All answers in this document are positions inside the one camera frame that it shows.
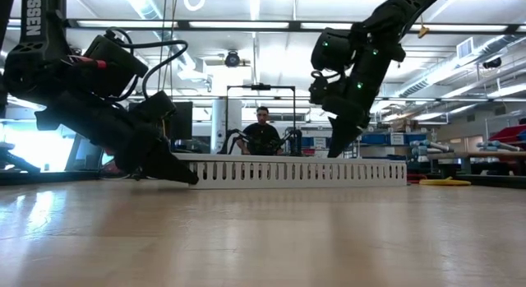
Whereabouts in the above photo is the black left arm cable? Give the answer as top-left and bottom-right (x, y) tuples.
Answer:
(104, 26), (189, 102)

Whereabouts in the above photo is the person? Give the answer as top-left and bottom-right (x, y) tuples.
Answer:
(236, 105), (285, 156)

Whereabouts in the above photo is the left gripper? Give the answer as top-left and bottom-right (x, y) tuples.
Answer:
(35, 91), (201, 186)

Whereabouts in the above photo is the black monitor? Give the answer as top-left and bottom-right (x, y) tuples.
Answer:
(168, 101), (193, 142)

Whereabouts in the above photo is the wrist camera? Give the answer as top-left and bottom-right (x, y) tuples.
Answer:
(307, 70), (344, 106)
(130, 90), (178, 124)

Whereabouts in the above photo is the yellow hanging tag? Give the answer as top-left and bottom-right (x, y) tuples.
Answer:
(418, 15), (431, 39)

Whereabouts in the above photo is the wooden workbench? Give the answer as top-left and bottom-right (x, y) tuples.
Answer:
(427, 150), (526, 175)

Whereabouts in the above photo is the blue white pipe assembly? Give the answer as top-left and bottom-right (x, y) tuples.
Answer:
(409, 139), (453, 163)
(476, 141), (523, 153)

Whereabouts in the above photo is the black ceiling camera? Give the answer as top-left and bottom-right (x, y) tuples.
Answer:
(224, 50), (242, 69)

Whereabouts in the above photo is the red bulky object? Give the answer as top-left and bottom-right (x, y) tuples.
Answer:
(100, 159), (127, 178)

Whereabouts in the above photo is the black overhead beam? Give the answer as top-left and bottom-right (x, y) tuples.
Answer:
(7, 17), (526, 35)

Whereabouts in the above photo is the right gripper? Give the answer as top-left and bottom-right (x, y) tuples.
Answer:
(321, 47), (390, 160)

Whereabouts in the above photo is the white slotted cable duct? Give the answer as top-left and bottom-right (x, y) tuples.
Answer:
(187, 159), (408, 190)

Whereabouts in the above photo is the red bin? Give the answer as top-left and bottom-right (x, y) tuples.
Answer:
(488, 124), (526, 144)

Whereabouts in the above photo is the black chair armrest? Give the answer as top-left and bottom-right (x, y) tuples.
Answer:
(0, 141), (42, 174)

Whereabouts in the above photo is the blue bin shelf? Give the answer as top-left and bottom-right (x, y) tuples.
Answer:
(302, 130), (431, 161)

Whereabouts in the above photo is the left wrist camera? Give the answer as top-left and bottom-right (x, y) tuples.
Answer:
(130, 90), (178, 124)

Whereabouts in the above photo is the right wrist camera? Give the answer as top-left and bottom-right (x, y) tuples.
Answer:
(307, 70), (344, 106)

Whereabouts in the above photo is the white ceiling vent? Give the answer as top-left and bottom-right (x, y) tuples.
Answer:
(456, 37), (475, 60)

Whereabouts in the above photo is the black aluminium table frame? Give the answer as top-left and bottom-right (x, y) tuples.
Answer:
(0, 169), (526, 190)

